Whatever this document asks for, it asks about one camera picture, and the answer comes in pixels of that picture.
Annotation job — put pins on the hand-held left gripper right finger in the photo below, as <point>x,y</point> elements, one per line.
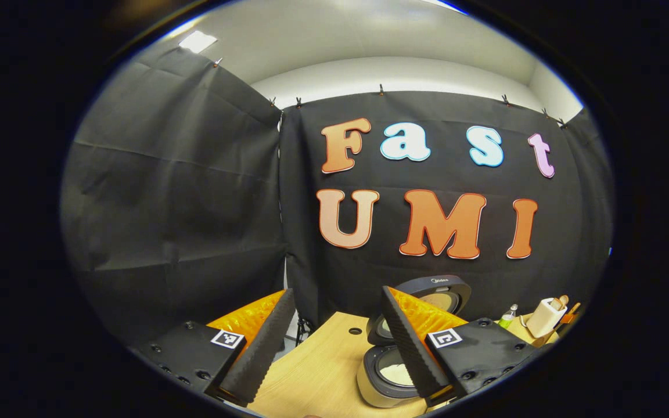
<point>410,348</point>

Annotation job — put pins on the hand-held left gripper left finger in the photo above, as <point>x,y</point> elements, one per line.
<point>265,348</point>

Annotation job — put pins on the black silver rice cooker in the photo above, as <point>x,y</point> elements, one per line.
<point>433,284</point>

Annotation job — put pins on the wooden spoon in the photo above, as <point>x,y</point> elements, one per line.
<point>574,309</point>

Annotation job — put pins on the black tripod stand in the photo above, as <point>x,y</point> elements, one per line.
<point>303,331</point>

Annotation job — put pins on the green drink bottle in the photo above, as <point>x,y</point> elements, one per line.
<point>507,318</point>

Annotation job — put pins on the white toaster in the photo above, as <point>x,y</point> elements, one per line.
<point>543,319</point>

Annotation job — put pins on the toasted bread slice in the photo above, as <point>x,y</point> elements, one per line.
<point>563,300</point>
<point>555,303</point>

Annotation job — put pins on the row of black backdrop clips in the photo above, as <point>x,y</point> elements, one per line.
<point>380,89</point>

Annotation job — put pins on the ceiling light panel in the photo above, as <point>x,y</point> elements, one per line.
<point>197,42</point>

